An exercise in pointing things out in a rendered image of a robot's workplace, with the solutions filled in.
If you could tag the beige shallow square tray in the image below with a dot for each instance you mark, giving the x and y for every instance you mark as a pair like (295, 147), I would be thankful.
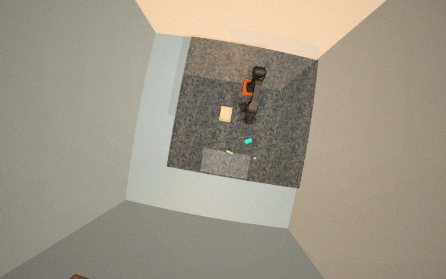
(225, 114)

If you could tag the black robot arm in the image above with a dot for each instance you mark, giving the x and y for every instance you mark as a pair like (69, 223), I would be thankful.
(254, 87)

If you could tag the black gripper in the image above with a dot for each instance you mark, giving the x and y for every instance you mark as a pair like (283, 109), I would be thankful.
(244, 105)

